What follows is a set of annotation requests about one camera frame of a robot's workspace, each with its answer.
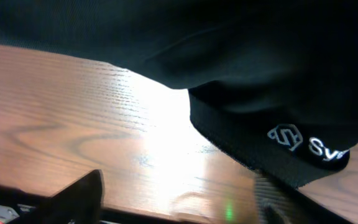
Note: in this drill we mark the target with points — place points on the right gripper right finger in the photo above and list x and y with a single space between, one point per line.
278 203

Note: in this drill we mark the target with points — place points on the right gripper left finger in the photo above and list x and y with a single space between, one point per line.
80 203

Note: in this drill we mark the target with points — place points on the black t-shirt with white logo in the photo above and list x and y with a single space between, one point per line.
273 83

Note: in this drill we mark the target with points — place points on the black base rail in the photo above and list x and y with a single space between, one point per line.
15 203

